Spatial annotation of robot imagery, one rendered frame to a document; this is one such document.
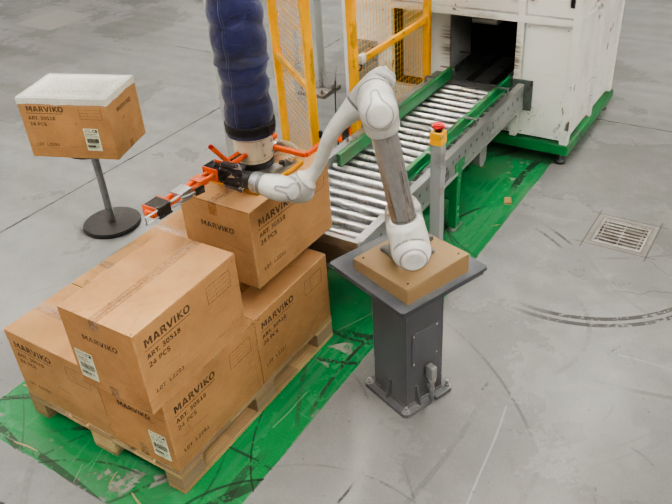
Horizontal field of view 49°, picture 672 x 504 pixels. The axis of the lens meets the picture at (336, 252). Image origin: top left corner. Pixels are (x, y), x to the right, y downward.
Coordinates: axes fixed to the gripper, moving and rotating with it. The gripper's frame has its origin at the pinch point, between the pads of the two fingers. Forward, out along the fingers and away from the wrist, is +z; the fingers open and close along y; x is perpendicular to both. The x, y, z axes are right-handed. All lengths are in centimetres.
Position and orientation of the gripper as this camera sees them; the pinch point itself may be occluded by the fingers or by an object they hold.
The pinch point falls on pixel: (215, 171)
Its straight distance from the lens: 316.6
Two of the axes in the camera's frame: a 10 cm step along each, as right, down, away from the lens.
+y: 0.7, 8.3, 5.6
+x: 5.3, -5.1, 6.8
